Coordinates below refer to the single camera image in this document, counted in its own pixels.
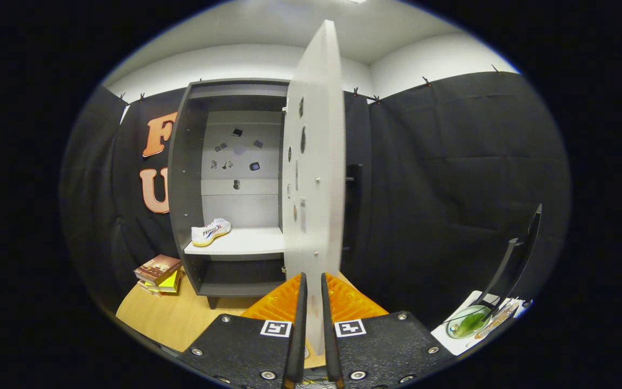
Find glass bowl with green plant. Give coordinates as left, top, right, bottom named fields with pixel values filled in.
left=446, top=304, right=492, bottom=340

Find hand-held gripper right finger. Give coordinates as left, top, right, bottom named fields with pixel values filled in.
left=320, top=272, right=455, bottom=389

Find brown cover book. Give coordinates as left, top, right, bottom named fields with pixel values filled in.
left=134, top=254, right=182, bottom=286

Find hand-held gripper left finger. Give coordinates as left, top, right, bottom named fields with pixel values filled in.
left=179, top=273, right=309, bottom=389

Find white striped canvas shoe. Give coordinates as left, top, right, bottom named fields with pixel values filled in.
left=191, top=218, right=232, bottom=247

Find black curved stand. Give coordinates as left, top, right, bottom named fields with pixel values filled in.
left=476, top=204, right=543, bottom=314

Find yellow book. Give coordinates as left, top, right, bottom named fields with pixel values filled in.
left=143, top=269, right=185, bottom=296

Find grey shoe cabinet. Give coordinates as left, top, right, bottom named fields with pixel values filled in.
left=168, top=78, right=371, bottom=310

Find black backdrop cloth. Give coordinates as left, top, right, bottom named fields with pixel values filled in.
left=60, top=70, right=571, bottom=330

